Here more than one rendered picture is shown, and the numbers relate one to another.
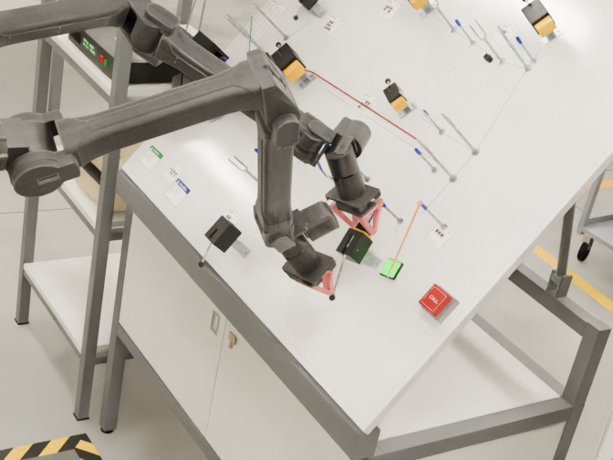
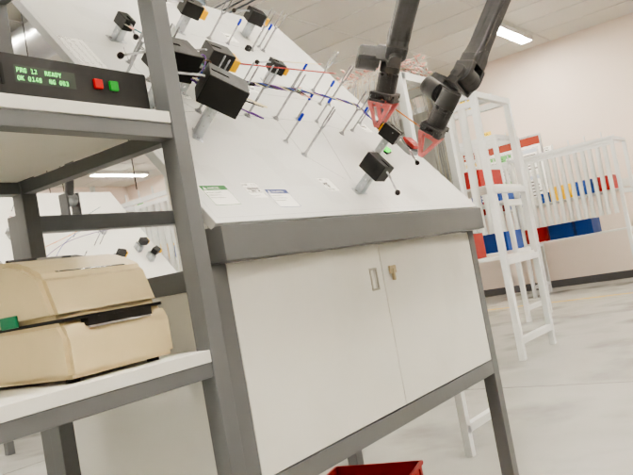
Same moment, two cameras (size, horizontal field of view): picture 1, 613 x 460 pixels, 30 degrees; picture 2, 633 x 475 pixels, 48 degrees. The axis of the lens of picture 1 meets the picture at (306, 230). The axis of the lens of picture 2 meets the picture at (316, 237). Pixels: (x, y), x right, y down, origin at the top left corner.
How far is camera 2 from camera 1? 3.72 m
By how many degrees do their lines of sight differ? 108
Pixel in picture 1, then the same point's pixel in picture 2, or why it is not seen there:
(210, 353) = (381, 315)
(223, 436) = (416, 371)
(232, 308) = (404, 223)
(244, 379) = (410, 290)
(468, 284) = not seen: hidden behind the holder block
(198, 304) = (354, 284)
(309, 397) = (460, 220)
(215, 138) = (226, 148)
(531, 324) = not seen: outside the picture
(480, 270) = not seen: hidden behind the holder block
